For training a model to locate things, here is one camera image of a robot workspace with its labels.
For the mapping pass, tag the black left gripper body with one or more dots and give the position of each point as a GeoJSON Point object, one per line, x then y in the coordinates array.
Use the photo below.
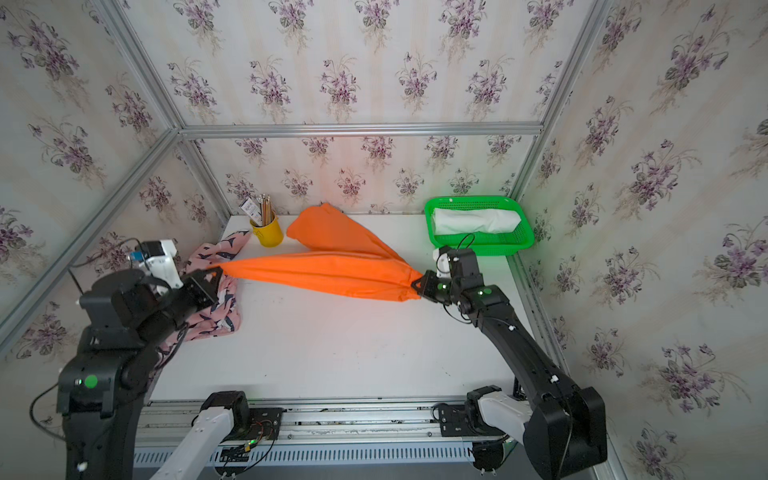
{"type": "Point", "coordinates": [192, 295]}

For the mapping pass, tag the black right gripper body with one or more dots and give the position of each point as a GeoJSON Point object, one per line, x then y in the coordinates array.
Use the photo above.
{"type": "Point", "coordinates": [439, 292]}

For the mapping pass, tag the white shorts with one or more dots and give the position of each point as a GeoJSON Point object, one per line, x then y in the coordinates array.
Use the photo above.
{"type": "Point", "coordinates": [489, 221]}

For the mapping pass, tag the orange cloth garment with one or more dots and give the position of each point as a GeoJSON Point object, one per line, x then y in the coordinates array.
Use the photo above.
{"type": "Point", "coordinates": [342, 258]}

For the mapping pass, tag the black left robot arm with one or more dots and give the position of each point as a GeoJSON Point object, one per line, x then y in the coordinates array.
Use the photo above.
{"type": "Point", "coordinates": [101, 390]}

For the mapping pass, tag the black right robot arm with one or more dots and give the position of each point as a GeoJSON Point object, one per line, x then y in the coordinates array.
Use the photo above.
{"type": "Point", "coordinates": [561, 425]}

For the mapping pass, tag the yellow pencil cup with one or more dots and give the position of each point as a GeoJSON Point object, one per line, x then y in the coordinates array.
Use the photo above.
{"type": "Point", "coordinates": [270, 235]}

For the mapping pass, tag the green plastic basket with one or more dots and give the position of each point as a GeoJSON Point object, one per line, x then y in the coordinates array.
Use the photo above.
{"type": "Point", "coordinates": [481, 243]}

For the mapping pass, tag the wooden pencils bundle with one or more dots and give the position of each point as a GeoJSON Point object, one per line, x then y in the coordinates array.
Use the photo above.
{"type": "Point", "coordinates": [267, 214]}

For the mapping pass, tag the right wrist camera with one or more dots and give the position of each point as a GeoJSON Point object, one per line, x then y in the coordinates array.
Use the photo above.
{"type": "Point", "coordinates": [442, 262]}

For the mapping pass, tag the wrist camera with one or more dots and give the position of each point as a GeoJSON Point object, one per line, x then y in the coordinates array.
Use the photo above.
{"type": "Point", "coordinates": [157, 258]}
{"type": "Point", "coordinates": [442, 262]}

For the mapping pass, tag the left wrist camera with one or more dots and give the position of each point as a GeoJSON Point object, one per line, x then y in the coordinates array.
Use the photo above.
{"type": "Point", "coordinates": [157, 258]}

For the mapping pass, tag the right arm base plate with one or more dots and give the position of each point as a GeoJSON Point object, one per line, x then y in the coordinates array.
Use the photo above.
{"type": "Point", "coordinates": [468, 419]}

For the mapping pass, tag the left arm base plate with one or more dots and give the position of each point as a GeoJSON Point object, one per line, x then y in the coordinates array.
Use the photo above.
{"type": "Point", "coordinates": [262, 424]}

